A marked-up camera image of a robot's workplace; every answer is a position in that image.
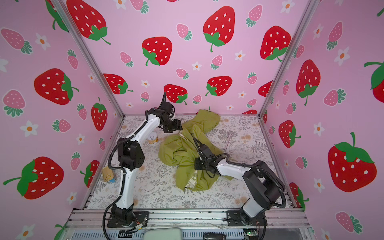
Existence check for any green zip jacket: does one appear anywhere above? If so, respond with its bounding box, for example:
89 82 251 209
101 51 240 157
159 110 223 191

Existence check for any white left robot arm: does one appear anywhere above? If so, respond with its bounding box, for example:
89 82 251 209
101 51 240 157
107 100 183 227

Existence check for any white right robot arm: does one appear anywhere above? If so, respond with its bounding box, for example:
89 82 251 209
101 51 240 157
195 142 287 226

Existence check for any small white-lidded can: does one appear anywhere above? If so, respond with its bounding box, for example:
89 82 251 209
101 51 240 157
147 132 159 145

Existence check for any tan cardboard box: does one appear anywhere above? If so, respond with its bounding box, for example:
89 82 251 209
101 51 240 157
102 167 116 184

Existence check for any black device on rail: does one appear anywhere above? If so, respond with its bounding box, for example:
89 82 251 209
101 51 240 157
203 233 227 240

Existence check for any white device on rail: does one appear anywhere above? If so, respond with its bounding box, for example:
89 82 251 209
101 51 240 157
143 228 183 240

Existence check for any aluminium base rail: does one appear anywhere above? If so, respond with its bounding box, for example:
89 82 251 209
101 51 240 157
66 208 310 230

